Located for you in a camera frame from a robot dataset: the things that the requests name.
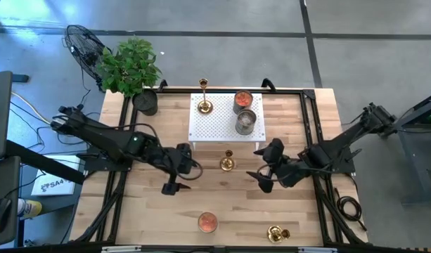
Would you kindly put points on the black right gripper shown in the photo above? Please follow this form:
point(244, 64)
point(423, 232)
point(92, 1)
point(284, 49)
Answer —
point(289, 172)

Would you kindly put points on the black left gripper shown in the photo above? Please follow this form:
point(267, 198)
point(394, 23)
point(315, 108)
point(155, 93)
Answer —
point(174, 163)

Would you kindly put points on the medium brass candlestick holder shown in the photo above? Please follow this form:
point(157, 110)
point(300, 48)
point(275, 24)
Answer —
point(227, 164)

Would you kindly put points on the silver tin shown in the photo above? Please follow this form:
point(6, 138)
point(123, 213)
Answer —
point(245, 119)

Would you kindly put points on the tall brass candlestick holder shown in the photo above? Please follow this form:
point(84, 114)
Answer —
point(205, 106)

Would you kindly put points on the short brass candlestick holder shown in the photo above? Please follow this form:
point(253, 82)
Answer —
point(274, 234)

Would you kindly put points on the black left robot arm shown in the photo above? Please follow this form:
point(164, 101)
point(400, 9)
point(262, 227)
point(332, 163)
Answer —
point(106, 138)

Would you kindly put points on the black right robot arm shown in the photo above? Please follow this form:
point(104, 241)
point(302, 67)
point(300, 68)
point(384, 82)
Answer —
point(341, 140)

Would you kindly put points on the white perforated metal shelf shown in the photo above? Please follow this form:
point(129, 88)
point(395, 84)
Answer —
point(218, 126)

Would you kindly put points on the green plant in black pot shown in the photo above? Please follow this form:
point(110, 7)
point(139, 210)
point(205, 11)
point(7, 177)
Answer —
point(129, 66)

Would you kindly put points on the white printed box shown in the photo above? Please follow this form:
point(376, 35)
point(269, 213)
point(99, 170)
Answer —
point(55, 184)

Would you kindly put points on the black stand beam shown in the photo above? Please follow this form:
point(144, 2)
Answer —
point(43, 161)

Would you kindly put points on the blue-grey metal stand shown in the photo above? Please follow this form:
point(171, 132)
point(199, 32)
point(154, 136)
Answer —
point(415, 147)

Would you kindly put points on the yellow spray can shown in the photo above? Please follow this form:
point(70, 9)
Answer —
point(30, 208)

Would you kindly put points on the black floor fan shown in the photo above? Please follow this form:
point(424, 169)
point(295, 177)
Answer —
point(83, 47)

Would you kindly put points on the black desk mat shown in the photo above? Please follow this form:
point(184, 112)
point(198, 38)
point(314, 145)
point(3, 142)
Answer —
point(4, 175)

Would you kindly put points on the black laptop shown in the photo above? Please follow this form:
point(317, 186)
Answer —
point(0, 116)

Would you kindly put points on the black aluminium table frame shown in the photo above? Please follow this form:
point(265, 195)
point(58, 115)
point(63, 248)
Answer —
point(289, 91)

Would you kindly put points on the silver aluminium bracket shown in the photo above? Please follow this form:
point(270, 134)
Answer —
point(317, 250)
point(121, 249)

